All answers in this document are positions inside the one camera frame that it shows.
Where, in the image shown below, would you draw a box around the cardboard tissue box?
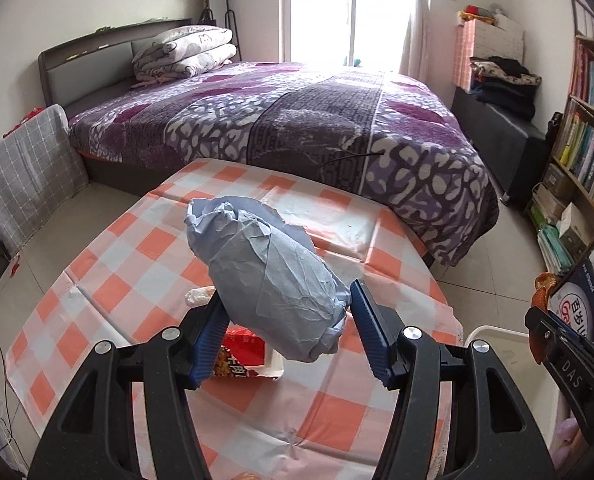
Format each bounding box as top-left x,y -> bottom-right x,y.
557,204 -> 594,251

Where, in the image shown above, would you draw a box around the pile of folded clothes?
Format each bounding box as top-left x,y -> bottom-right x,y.
470,57 -> 542,121

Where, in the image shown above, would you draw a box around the red and yellow toys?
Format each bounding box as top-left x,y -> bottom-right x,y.
458,4 -> 498,26

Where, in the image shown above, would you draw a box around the dark wooden bed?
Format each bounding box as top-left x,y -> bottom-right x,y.
38,17 -> 500,268

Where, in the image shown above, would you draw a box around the white curtain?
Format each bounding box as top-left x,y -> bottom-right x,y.
397,0 -> 430,78

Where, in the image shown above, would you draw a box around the orange checked tablecloth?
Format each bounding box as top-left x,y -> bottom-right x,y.
7,157 -> 465,480

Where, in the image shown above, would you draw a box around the purple patterned bedspread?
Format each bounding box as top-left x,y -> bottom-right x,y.
68,60 -> 500,268

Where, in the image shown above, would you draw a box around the grey checked cushion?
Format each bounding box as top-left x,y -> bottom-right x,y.
0,105 -> 88,256

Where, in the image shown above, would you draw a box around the wooden bookshelf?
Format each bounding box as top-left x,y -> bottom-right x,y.
524,35 -> 594,273

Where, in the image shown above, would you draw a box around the white plastic bin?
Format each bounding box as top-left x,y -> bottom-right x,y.
442,325 -> 593,480

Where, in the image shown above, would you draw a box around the dark storage bench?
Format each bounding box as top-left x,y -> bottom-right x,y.
450,87 -> 548,206

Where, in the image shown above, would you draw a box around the pink and white cabinet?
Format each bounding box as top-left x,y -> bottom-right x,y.
452,10 -> 525,88

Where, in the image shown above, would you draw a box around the rows of books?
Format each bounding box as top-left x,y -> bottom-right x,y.
552,42 -> 594,216

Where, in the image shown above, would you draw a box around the window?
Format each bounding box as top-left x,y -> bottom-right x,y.
277,0 -> 413,68

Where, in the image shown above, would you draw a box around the stack of green booklets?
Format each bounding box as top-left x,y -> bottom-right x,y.
537,225 -> 575,276

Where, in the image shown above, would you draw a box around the printed water carton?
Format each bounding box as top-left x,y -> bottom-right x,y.
550,232 -> 594,351

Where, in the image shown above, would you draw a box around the pink wrapper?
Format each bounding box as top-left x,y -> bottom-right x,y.
557,417 -> 585,446

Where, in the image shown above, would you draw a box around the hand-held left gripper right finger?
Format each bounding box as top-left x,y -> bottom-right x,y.
349,279 -> 550,480

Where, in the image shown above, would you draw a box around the red cloth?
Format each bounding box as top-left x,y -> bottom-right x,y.
4,107 -> 42,136

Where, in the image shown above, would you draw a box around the thin black stick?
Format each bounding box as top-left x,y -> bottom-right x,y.
321,149 -> 384,165

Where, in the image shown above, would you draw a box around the crumpled white wrapper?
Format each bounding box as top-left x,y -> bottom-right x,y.
184,286 -> 218,308

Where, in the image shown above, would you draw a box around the folded patterned quilt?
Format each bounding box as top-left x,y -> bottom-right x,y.
131,25 -> 238,82

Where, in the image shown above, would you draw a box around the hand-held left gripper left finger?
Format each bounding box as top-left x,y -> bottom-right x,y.
27,295 -> 230,480

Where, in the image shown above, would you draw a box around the red instant noodle packet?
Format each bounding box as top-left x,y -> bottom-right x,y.
209,327 -> 285,383

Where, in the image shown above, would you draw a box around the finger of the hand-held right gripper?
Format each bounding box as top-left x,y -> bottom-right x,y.
524,306 -> 562,364

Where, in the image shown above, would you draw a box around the blue-grey paper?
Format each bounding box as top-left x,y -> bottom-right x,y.
184,196 -> 353,363

